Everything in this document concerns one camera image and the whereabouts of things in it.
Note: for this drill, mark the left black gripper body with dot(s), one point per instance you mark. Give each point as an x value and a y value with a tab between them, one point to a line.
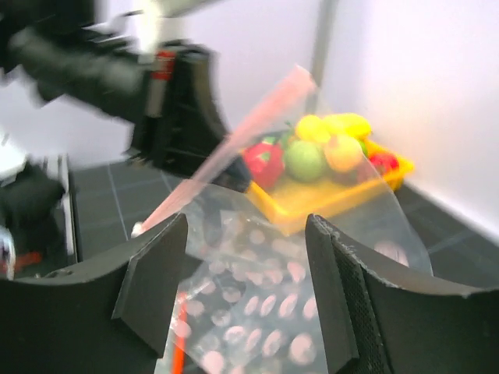
181	125

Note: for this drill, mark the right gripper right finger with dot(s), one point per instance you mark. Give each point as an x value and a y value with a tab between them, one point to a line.
378	316

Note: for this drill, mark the green cabbage toy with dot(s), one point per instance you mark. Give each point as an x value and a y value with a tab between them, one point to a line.
304	161

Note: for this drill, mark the yellow plastic tray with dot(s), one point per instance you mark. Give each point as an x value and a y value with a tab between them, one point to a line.
290	203

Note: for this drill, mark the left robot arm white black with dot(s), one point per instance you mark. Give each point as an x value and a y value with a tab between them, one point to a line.
58	45

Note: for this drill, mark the red apple toy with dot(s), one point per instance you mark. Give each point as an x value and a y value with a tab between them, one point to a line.
384	162

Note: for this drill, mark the yellow lemon toy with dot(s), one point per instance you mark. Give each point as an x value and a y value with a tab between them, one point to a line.
312	128

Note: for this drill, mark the orange peach toy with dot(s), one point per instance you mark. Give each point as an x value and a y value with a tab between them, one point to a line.
343	153

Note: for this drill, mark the yellow mango toy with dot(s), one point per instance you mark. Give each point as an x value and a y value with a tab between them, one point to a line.
351	124

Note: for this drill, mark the pink polka dot zip bag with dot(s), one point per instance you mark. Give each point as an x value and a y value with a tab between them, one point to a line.
251	307

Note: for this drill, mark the black grid cutting mat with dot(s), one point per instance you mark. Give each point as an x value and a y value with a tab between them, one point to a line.
110	198

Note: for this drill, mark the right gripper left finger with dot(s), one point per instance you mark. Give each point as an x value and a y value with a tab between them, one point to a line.
107	314

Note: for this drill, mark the red dragon fruit toy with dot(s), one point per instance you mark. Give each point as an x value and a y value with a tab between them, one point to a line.
265	162

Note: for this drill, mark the green lime toy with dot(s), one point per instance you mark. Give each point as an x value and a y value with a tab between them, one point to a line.
363	148

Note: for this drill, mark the left aluminium frame post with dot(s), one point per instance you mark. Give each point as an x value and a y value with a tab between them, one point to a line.
325	22

